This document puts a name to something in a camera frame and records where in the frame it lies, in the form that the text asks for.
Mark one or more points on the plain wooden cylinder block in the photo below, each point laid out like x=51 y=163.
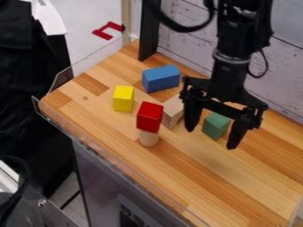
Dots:
x=149 y=138

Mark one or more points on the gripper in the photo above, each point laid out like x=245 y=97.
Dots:
x=229 y=85

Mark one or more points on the green square block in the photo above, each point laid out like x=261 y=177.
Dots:
x=215 y=125

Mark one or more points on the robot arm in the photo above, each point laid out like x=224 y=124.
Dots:
x=240 y=32

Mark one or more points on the plain wooden square block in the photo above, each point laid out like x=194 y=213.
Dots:
x=173 y=113

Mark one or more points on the yellow block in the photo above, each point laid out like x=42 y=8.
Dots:
x=123 y=98

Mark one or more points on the black upright post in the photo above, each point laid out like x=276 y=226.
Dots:
x=149 y=29

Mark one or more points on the blue block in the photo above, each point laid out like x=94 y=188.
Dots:
x=161 y=78

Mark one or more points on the red block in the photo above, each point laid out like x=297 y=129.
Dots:
x=150 y=116

